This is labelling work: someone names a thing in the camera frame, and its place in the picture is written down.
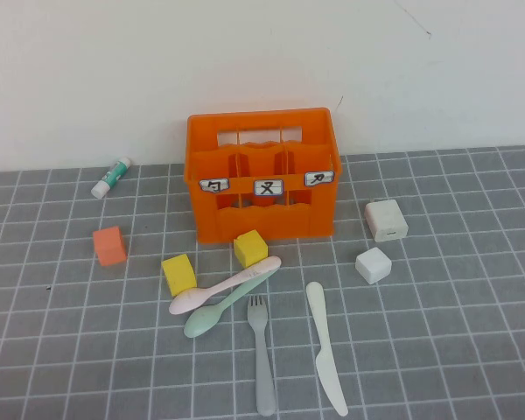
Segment yellow foam cube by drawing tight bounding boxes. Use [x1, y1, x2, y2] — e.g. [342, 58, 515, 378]
[233, 230, 270, 270]
[160, 253, 199, 298]

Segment orange foam cube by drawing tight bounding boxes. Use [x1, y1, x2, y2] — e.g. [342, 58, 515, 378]
[92, 226, 129, 268]

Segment pink plastic spoon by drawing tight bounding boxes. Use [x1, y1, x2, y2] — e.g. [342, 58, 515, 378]
[168, 255, 283, 316]

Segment grey plastic fork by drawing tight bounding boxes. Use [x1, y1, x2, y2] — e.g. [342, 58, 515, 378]
[247, 294, 277, 417]

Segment white foam cube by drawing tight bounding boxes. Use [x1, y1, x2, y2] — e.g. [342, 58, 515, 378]
[354, 247, 393, 284]

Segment white green glue stick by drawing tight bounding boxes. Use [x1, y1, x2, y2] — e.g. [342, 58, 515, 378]
[90, 156, 132, 200]

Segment white usb charger adapter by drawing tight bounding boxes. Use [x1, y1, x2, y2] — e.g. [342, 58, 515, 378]
[363, 197, 410, 243]

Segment white plastic knife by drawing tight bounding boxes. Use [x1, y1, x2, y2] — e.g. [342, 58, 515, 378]
[305, 281, 349, 417]

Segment mint green plastic spoon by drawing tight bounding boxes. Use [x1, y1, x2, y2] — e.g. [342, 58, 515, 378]
[183, 267, 280, 339]

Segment orange plastic cutlery holder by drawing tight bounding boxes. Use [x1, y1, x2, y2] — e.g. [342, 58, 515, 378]
[184, 107, 343, 244]

